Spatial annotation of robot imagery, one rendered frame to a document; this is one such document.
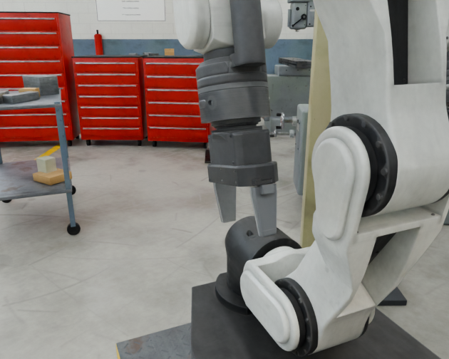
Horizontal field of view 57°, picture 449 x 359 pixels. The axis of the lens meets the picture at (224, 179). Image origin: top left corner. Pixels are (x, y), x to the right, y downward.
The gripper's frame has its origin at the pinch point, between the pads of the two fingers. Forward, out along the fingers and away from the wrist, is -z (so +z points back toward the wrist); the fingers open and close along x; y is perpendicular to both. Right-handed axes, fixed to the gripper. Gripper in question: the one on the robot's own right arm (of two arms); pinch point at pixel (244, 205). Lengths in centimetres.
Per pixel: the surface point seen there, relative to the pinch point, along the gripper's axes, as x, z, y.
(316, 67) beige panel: -96, 33, 88
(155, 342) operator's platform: -58, -45, -1
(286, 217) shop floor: -192, -53, 130
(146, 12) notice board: -799, 269, 225
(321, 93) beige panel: -97, 22, 91
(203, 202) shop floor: -242, -41, 88
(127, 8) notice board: -813, 279, 189
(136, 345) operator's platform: -60, -44, -6
